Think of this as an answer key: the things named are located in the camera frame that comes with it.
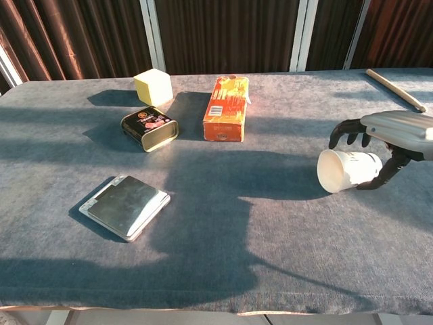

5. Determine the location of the wooden stick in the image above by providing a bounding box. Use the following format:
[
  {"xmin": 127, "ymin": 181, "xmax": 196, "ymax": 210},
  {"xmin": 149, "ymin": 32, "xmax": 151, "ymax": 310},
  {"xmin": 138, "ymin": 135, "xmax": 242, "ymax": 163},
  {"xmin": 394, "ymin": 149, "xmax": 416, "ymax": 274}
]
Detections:
[{"xmin": 365, "ymin": 68, "xmax": 428, "ymax": 113}]

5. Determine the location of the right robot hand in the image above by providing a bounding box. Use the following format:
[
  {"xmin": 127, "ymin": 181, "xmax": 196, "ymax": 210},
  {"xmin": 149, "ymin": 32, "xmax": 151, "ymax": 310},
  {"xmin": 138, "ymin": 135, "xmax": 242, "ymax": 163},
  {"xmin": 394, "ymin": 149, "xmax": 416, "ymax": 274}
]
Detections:
[{"xmin": 328, "ymin": 110, "xmax": 433, "ymax": 191}]

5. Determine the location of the white frame post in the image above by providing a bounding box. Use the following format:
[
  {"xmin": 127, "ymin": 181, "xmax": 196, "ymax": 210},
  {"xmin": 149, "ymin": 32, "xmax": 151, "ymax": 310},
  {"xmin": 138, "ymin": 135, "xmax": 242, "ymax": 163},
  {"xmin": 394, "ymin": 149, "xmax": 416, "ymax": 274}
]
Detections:
[
  {"xmin": 0, "ymin": 43, "xmax": 24, "ymax": 87},
  {"xmin": 343, "ymin": 0, "xmax": 371, "ymax": 70},
  {"xmin": 139, "ymin": 0, "xmax": 167, "ymax": 73},
  {"xmin": 289, "ymin": 0, "xmax": 319, "ymax": 72}
]

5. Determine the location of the orange cardboard box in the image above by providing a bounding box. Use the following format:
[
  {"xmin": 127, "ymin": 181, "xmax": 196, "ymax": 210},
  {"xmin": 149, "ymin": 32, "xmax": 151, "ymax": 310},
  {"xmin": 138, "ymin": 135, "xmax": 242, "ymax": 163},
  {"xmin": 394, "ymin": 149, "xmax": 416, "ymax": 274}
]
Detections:
[{"xmin": 202, "ymin": 76, "xmax": 250, "ymax": 143}]

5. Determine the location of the brown pleated curtain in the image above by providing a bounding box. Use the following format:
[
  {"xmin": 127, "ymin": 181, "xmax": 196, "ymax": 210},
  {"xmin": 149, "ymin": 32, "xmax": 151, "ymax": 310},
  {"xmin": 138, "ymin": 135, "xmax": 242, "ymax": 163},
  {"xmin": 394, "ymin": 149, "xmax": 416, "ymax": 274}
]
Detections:
[{"xmin": 0, "ymin": 0, "xmax": 433, "ymax": 95}]

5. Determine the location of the grey-blue tablecloth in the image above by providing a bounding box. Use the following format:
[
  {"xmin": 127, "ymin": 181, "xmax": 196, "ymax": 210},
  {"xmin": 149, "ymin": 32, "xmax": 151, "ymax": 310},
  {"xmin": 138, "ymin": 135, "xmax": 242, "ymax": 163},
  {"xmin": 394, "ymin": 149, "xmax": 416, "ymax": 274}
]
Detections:
[{"xmin": 0, "ymin": 67, "xmax": 433, "ymax": 316}]

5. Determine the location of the black luncheon meat can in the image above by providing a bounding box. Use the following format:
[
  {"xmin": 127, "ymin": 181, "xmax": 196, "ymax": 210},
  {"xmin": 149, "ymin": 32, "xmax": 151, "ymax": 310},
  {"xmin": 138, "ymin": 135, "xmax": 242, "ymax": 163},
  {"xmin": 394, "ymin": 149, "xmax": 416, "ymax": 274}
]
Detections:
[{"xmin": 120, "ymin": 106, "xmax": 179, "ymax": 153}]

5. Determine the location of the square metal cover plate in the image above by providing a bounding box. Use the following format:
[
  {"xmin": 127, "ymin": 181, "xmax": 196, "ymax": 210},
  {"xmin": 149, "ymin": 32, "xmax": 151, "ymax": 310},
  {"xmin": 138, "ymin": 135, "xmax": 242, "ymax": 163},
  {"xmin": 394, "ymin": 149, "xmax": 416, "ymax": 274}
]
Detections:
[{"xmin": 78, "ymin": 175, "xmax": 172, "ymax": 242}]

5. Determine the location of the pale yellow cube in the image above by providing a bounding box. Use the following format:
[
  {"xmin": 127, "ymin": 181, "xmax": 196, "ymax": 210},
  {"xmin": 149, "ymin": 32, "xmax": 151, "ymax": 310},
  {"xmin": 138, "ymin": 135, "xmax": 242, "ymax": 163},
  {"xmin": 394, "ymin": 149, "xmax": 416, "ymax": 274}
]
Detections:
[{"xmin": 133, "ymin": 68, "xmax": 174, "ymax": 106}]

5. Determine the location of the white paper cup blue print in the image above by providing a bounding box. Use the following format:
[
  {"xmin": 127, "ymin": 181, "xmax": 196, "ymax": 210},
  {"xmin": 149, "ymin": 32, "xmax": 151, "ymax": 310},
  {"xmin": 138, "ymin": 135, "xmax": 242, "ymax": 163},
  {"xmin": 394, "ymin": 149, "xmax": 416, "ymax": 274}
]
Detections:
[{"xmin": 317, "ymin": 149, "xmax": 384, "ymax": 194}]

